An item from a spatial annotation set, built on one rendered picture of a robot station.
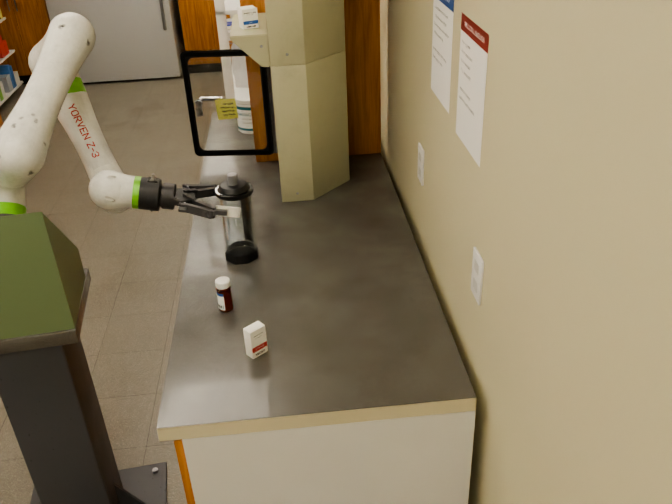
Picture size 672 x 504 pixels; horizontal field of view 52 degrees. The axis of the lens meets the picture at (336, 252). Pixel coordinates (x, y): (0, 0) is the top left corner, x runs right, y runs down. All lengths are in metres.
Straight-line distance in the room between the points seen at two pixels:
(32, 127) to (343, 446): 1.08
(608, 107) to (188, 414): 1.07
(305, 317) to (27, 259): 0.70
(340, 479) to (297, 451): 0.14
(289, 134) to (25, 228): 0.92
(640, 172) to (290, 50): 1.52
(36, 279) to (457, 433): 1.08
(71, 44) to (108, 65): 5.40
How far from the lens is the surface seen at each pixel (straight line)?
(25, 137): 1.88
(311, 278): 1.98
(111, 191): 2.00
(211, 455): 1.63
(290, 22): 2.21
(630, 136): 0.90
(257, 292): 1.94
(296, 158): 2.35
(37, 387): 2.15
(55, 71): 2.01
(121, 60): 7.43
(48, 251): 1.83
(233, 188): 1.98
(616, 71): 0.93
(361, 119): 2.71
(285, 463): 1.65
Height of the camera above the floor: 2.01
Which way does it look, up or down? 31 degrees down
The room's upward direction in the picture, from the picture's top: 3 degrees counter-clockwise
